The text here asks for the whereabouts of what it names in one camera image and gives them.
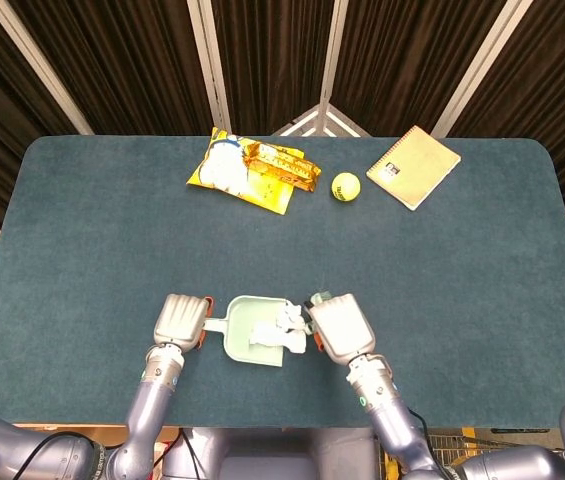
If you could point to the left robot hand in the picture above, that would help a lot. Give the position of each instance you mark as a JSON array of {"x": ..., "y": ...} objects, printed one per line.
[{"x": 177, "y": 320}]

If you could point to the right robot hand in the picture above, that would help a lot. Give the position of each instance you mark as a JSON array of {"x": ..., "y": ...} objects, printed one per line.
[{"x": 344, "y": 330}]

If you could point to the mint green hand brush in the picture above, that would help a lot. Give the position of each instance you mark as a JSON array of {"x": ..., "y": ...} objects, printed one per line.
[{"x": 319, "y": 298}]

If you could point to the small white paper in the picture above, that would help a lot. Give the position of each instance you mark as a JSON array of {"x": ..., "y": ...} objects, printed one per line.
[{"x": 289, "y": 315}]

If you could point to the mint green plastic dustpan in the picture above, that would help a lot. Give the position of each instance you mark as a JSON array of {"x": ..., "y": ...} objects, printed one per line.
[{"x": 239, "y": 325}]

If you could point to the large white paper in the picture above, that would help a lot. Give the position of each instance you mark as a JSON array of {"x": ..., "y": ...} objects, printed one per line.
[{"x": 272, "y": 340}]

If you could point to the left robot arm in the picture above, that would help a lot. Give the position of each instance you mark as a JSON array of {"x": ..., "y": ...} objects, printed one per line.
[{"x": 152, "y": 400}]

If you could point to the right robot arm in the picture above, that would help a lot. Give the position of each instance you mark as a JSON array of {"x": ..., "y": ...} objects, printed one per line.
[{"x": 387, "y": 405}]

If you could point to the yellow tennis ball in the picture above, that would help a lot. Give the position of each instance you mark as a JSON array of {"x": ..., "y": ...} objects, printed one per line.
[{"x": 346, "y": 187}]

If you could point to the grey robot torso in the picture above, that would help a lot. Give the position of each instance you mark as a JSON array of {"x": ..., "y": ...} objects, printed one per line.
[{"x": 262, "y": 455}]

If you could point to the yellow snack bag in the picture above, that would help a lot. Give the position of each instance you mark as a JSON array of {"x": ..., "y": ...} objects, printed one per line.
[{"x": 267, "y": 192}]

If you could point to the brown cardboard box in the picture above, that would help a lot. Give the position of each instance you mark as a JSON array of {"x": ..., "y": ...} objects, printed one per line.
[{"x": 62, "y": 426}]

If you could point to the golden brown biscuit packet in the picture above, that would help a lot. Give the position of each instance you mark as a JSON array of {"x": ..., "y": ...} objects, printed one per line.
[{"x": 282, "y": 167}]

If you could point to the tan spiral notebook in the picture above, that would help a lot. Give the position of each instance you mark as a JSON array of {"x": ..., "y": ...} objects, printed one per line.
[{"x": 414, "y": 167}]

